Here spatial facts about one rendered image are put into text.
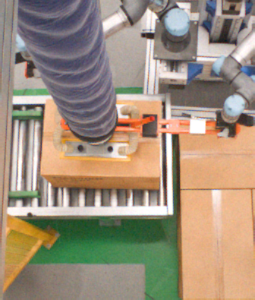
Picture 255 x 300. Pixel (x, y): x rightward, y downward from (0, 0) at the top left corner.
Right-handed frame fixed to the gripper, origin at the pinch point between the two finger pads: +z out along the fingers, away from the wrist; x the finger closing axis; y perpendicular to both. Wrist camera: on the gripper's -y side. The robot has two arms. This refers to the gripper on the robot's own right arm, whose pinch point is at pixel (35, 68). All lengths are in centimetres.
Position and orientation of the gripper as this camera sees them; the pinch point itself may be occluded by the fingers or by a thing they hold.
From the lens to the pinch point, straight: 273.4
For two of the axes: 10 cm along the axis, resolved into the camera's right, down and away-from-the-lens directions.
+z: 0.5, 2.5, 9.7
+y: 10.0, 0.2, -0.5
